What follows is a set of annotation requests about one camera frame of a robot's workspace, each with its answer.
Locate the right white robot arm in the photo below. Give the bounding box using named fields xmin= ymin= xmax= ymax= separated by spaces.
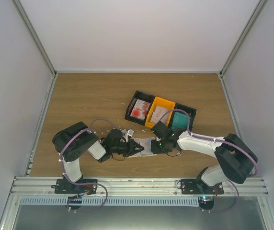
xmin=151 ymin=121 xmax=258 ymax=194

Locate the grey slotted cable duct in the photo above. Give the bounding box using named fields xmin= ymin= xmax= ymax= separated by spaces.
xmin=20 ymin=196 xmax=199 ymax=207

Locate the red circle cards stack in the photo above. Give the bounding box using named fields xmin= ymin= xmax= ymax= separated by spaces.
xmin=130 ymin=99 xmax=150 ymax=120

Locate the teal cards stack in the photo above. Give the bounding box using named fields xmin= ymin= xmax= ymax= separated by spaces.
xmin=171 ymin=111 xmax=188 ymax=130

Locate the beige leather card holder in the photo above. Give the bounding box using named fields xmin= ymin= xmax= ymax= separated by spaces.
xmin=129 ymin=137 xmax=156 ymax=158

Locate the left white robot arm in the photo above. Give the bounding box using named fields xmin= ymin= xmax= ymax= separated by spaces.
xmin=52 ymin=122 xmax=145 ymax=194

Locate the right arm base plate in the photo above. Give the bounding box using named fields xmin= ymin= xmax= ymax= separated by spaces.
xmin=176 ymin=179 xmax=224 ymax=211

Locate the aluminium rail frame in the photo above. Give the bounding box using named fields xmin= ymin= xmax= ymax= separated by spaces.
xmin=0 ymin=176 xmax=274 ymax=230

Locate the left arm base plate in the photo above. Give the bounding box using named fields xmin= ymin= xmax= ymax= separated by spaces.
xmin=51 ymin=178 xmax=98 ymax=211

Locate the black bin right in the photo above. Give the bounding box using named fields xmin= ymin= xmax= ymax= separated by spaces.
xmin=168 ymin=103 xmax=196 ymax=131

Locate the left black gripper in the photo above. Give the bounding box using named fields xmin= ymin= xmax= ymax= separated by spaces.
xmin=111 ymin=139 xmax=144 ymax=157

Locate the yellow bin middle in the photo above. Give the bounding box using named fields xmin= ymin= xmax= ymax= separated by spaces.
xmin=144 ymin=96 xmax=175 ymax=128

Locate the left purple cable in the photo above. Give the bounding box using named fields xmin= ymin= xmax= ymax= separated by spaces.
xmin=59 ymin=118 xmax=117 ymax=185

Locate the black bin left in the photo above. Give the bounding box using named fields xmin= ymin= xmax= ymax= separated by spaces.
xmin=125 ymin=91 xmax=155 ymax=126

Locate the black bin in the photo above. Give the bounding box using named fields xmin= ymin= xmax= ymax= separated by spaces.
xmin=168 ymin=103 xmax=196 ymax=131
xmin=125 ymin=91 xmax=155 ymax=126

